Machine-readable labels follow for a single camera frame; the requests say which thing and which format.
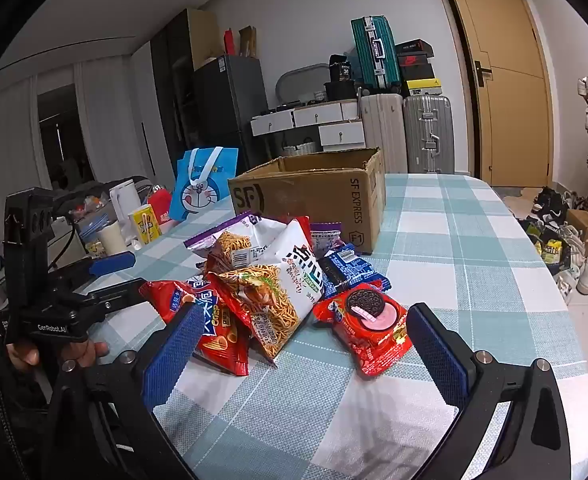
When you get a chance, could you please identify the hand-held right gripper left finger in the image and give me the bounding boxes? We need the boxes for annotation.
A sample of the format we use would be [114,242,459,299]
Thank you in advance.
[39,302,207,480]

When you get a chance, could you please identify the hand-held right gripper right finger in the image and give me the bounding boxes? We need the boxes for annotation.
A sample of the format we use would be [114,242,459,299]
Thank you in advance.
[406,303,570,480]

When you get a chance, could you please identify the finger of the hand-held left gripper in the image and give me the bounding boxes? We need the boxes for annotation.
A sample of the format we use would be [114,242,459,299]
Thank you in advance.
[76,278,163,321]
[49,251,137,293]

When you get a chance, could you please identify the red chip bag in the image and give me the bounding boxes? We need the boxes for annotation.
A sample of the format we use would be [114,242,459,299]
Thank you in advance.
[139,277,252,377]

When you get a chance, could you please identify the red cookie packet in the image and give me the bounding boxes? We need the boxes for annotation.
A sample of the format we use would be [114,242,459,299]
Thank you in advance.
[313,287,413,377]

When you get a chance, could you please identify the purple silver snack bag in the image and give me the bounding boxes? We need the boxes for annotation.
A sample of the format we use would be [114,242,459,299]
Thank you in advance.
[184,211,292,273]

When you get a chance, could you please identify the white noodle snack bag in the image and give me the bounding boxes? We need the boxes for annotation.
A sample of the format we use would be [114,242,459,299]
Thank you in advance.
[208,217,325,361]

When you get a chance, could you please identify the blue cookie packet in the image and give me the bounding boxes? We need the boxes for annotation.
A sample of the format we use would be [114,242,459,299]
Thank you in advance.
[319,244,391,301]

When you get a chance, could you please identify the small purple packet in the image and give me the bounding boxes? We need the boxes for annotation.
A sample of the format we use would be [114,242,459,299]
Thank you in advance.
[310,222,345,253]

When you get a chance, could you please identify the brown cardboard box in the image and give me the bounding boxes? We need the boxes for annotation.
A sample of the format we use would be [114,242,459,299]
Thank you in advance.
[228,147,387,255]

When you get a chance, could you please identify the person's left forearm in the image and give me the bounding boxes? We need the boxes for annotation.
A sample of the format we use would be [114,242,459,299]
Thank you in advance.
[0,360,57,480]

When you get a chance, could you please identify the person's left hand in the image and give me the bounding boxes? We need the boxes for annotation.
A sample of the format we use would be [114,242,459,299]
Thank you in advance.
[5,341,110,372]

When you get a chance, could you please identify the yellow drink carton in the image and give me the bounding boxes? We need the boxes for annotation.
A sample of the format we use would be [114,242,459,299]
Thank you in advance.
[129,204,162,245]

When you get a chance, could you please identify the white electric kettle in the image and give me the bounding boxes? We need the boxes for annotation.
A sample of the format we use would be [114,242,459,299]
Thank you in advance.
[109,179,142,233]

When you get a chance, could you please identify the blue cartoon tote bag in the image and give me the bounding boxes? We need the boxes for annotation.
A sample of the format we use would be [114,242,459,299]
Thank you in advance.
[169,146,239,223]

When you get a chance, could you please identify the checked tablecloth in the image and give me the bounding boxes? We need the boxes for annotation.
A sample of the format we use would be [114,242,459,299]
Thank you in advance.
[24,172,588,480]

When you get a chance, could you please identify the white curtain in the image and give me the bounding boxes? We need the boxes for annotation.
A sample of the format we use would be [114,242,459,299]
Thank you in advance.
[0,72,50,231]
[74,50,155,186]

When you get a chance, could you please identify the trash bin with black bag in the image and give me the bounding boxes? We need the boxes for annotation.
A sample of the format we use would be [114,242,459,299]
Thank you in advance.
[521,220,582,281]

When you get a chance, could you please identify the pile of sneakers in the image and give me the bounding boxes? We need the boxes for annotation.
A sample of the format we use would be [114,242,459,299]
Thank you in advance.
[518,187,588,306]

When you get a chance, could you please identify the tall dark cabinet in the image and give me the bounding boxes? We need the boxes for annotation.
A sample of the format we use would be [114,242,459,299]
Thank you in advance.
[150,8,219,171]

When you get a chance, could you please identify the dark grey refrigerator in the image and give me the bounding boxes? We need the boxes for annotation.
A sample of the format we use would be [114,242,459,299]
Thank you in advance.
[192,54,269,181]

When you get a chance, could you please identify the small cardboard box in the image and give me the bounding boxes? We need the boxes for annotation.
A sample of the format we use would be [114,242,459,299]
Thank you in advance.
[566,208,588,256]

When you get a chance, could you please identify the woven laundry basket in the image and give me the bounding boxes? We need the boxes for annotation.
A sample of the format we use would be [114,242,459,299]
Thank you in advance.
[280,141,319,157]

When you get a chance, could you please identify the silver suitcase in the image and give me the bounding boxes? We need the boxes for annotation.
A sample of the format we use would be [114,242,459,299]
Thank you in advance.
[403,94,455,175]

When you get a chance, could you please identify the beige suitcase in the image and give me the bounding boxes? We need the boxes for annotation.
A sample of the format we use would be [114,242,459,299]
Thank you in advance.
[359,92,409,175]

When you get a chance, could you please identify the white drawer desk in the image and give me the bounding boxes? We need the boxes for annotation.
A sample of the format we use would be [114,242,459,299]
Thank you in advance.
[250,99,367,153]

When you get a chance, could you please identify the wooden door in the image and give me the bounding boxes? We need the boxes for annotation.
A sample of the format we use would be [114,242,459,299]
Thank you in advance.
[436,0,557,188]

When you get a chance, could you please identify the brown paper bag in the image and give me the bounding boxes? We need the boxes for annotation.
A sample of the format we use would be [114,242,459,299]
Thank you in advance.
[238,25,258,58]

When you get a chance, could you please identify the grey oval mirror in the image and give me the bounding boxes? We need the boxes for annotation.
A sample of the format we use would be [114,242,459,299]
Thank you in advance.
[276,63,331,106]

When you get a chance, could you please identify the black yellow shoe box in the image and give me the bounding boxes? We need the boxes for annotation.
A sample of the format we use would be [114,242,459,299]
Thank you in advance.
[404,77,444,97]

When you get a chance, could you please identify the black storage basket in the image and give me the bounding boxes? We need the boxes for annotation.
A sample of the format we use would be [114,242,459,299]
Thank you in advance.
[324,80,357,102]

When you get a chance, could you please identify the black paper bag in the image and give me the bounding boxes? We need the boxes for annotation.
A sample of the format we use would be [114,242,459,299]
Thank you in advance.
[329,53,355,83]

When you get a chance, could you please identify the teal suitcase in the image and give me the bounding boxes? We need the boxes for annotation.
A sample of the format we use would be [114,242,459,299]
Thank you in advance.
[350,16,403,95]

